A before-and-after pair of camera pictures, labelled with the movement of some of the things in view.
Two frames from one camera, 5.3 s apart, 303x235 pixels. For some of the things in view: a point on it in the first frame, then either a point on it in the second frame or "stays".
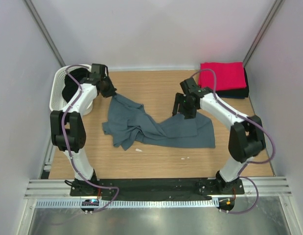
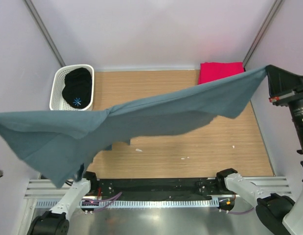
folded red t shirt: (222, 75) stays
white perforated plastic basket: (57, 102) stays
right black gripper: (189, 114) -> (281, 82)
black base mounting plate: (154, 189) stays
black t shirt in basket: (71, 87) stays
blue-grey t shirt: (128, 123) -> (58, 145)
